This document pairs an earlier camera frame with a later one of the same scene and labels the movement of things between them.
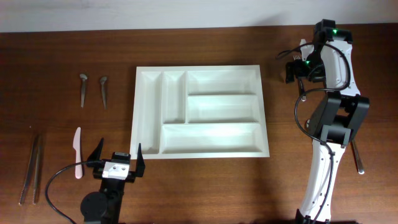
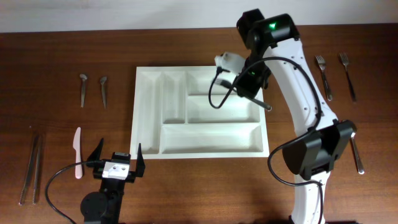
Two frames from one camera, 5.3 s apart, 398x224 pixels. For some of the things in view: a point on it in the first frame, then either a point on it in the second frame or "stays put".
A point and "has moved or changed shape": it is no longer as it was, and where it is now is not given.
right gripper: [320, 74] to [244, 86]
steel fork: [303, 98] has moved or changed shape
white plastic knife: [76, 145] stays put
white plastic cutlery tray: [191, 111] stays put
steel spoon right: [359, 165] stays put
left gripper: [140, 165] stays put
